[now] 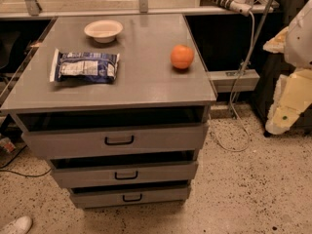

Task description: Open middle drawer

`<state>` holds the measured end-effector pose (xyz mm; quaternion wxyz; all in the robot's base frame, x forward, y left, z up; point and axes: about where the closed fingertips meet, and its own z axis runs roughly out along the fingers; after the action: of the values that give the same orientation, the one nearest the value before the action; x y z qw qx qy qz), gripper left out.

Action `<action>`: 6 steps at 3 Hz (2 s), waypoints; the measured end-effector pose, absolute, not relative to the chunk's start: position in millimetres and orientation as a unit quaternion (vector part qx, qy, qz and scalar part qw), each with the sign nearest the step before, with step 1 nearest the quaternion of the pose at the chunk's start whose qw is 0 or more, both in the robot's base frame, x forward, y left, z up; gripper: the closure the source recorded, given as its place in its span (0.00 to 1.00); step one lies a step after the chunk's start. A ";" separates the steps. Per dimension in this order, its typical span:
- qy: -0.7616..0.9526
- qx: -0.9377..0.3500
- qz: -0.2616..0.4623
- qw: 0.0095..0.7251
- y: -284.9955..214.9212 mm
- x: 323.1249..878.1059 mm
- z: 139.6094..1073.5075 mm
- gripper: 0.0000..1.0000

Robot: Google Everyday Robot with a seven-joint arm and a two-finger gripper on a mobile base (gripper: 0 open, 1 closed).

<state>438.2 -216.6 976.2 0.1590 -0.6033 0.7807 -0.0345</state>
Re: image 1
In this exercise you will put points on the grey drawer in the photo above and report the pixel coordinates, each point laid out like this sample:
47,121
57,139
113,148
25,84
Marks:
125,174
130,196
93,143

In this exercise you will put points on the white shoe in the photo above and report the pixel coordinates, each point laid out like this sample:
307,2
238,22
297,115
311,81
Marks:
20,225

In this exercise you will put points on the grey metal beam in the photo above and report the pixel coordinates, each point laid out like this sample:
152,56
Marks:
231,81

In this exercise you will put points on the orange fruit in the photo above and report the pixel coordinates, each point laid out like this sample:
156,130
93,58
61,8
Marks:
181,56

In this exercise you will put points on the blue chip bag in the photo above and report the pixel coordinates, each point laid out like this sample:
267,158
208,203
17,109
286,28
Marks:
99,68

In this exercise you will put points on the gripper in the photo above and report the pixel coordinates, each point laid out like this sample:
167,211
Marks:
299,43

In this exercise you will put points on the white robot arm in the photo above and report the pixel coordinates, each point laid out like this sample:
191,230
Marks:
298,47

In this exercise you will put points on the grey bottom drawer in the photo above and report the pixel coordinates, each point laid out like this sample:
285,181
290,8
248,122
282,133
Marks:
130,196

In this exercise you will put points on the white paper bowl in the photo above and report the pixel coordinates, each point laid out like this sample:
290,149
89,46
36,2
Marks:
103,31

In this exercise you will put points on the grey drawer cabinet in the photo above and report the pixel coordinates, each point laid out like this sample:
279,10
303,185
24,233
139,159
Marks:
116,122

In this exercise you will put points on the grey top drawer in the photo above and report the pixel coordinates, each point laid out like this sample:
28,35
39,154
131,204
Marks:
93,143

